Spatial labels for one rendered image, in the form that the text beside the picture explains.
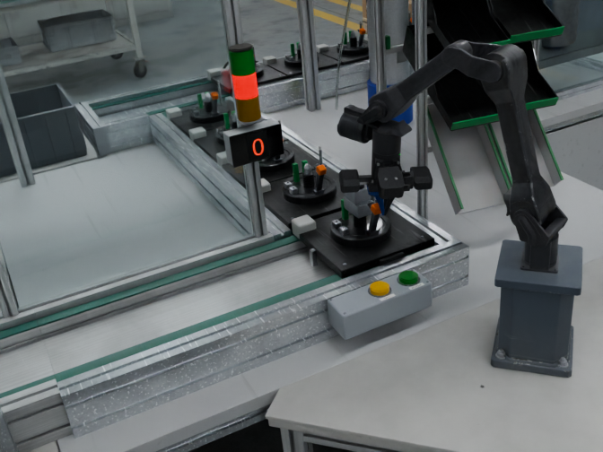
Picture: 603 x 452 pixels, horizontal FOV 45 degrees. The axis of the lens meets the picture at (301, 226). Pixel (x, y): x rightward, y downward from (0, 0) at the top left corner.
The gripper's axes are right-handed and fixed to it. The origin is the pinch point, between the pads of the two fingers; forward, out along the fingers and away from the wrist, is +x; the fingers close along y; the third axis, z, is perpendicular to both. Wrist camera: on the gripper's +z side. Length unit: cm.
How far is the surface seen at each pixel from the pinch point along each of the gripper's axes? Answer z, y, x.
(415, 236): -5.0, 7.9, 12.9
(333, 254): -0.3, -10.7, 13.5
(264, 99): -125, -29, 31
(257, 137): -11.4, -26.1, -10.1
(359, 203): -7.8, -4.4, 5.3
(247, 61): -13.0, -27.2, -26.6
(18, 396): 37, -69, 14
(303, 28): -125, -13, 4
